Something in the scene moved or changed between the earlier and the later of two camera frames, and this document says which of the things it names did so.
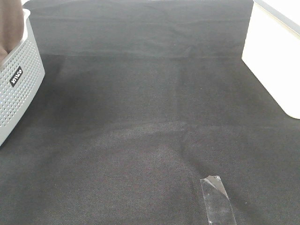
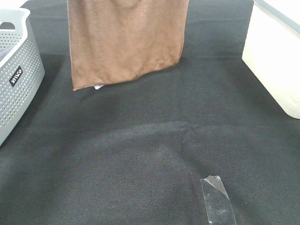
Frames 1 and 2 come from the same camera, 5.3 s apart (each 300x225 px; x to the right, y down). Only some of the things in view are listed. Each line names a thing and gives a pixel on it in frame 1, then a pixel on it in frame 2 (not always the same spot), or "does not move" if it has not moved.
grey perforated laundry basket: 22,73 does not move
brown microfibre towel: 11,21 → 112,41
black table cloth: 141,100 does not move
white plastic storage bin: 271,50 does not move
